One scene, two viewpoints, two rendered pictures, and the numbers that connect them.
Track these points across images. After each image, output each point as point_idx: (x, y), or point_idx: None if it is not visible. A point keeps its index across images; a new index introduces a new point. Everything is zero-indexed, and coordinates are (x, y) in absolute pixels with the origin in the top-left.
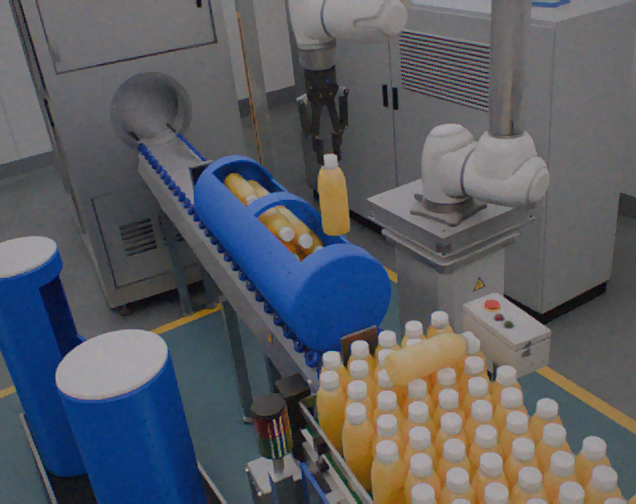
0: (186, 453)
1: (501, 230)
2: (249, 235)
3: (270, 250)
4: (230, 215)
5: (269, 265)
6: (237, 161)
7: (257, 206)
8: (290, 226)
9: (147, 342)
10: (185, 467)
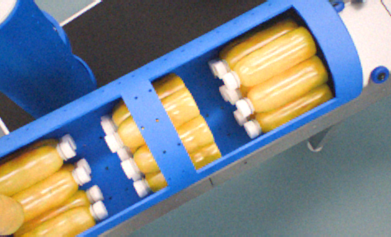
0: None
1: None
2: (93, 94)
3: (31, 128)
4: (162, 58)
5: (17, 130)
6: (316, 38)
7: (134, 95)
8: (128, 146)
9: None
10: None
